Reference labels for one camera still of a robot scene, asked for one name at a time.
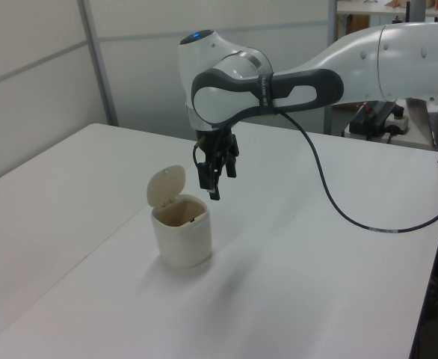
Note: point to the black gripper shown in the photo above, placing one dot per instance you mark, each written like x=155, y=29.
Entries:
x=219, y=140

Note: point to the small white trash can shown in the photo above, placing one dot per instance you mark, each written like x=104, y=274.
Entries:
x=183, y=243

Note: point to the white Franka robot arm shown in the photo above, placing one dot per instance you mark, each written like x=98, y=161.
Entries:
x=391, y=63

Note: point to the white power strip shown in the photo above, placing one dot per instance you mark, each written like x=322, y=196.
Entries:
x=376, y=121

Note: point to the brown cardboard panel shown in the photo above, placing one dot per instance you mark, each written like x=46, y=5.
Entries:
x=357, y=23

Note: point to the pale background desk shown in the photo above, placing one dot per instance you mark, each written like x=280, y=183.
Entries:
x=391, y=10

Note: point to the grey partition post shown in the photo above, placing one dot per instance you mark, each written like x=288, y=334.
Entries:
x=99, y=63

